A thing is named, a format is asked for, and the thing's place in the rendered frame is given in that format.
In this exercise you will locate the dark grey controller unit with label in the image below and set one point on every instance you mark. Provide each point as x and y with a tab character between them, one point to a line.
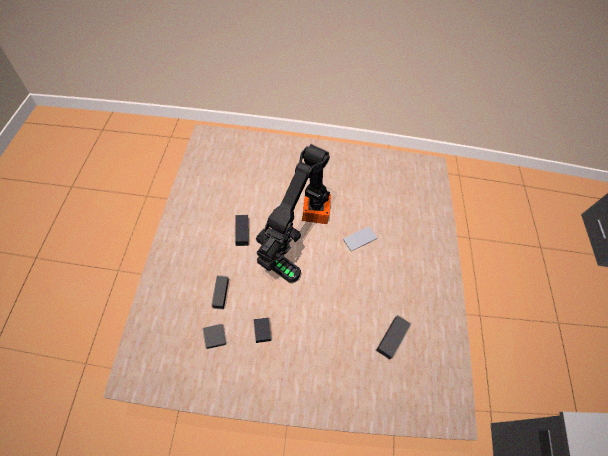
287	270

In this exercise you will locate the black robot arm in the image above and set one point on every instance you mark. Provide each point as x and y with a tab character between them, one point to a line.
281	219

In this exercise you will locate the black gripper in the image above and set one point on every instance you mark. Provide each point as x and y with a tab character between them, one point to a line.
295	235

